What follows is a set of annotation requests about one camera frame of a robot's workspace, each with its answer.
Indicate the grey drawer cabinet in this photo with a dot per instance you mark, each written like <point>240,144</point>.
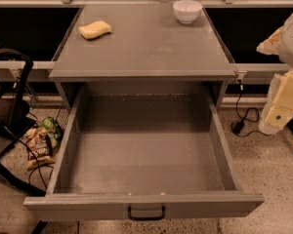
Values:
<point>145,41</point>

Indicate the black chair frame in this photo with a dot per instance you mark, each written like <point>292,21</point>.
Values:
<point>14,121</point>

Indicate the brown snack bag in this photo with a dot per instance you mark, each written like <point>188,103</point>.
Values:
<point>40,148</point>

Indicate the yellow sponge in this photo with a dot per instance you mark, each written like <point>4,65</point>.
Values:
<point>94,29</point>

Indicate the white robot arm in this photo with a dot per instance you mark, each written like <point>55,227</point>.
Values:
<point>278,110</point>

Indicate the grey top drawer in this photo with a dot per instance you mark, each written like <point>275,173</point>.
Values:
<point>143,157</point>

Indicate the white bowl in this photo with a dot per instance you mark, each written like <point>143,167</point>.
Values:
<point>187,11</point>

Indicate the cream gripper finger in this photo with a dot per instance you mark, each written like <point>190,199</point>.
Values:
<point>271,45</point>

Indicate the green snack bag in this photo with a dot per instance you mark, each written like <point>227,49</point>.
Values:
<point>54,131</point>

